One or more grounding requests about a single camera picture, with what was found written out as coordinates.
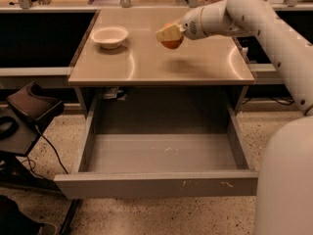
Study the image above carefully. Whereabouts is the right grey shelf rail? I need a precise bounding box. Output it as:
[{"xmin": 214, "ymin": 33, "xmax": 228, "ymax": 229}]
[{"xmin": 248, "ymin": 64, "xmax": 283, "ymax": 85}]

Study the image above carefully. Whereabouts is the black headset on stand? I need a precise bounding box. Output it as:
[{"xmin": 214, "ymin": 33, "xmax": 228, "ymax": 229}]
[{"xmin": 7, "ymin": 82, "xmax": 65, "ymax": 131}]

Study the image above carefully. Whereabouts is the white paper bowl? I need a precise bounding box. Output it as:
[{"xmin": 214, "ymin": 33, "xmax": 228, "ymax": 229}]
[{"xmin": 90, "ymin": 25, "xmax": 128, "ymax": 50}]

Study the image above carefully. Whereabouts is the grey open top drawer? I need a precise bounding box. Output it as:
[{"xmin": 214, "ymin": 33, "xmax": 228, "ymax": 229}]
[{"xmin": 55, "ymin": 95, "xmax": 258, "ymax": 199}]

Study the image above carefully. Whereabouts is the steel counter cabinet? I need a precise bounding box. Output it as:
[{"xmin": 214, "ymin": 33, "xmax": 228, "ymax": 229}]
[{"xmin": 67, "ymin": 7, "xmax": 256, "ymax": 116}]

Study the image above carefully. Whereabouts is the grey shelf rail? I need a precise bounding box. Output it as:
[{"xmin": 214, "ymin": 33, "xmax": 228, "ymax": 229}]
[
  {"xmin": 0, "ymin": 68, "xmax": 71, "ymax": 89},
  {"xmin": 248, "ymin": 64, "xmax": 283, "ymax": 85}
]

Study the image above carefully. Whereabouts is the black power cable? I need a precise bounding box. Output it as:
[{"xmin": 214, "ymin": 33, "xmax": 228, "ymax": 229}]
[{"xmin": 21, "ymin": 124, "xmax": 69, "ymax": 181}]

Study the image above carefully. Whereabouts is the left grey shelf rail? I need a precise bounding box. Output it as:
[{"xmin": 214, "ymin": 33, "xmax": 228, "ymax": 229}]
[{"xmin": 0, "ymin": 68, "xmax": 71, "ymax": 89}]

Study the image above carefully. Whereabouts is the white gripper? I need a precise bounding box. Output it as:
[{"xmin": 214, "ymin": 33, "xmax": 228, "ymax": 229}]
[{"xmin": 156, "ymin": 7, "xmax": 206, "ymax": 42}]

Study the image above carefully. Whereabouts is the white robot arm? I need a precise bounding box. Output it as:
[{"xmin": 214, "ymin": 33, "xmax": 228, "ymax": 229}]
[{"xmin": 156, "ymin": 0, "xmax": 313, "ymax": 235}]

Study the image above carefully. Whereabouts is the orange fruit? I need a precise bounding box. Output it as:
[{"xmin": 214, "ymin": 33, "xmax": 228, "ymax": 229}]
[{"xmin": 160, "ymin": 36, "xmax": 184, "ymax": 49}]

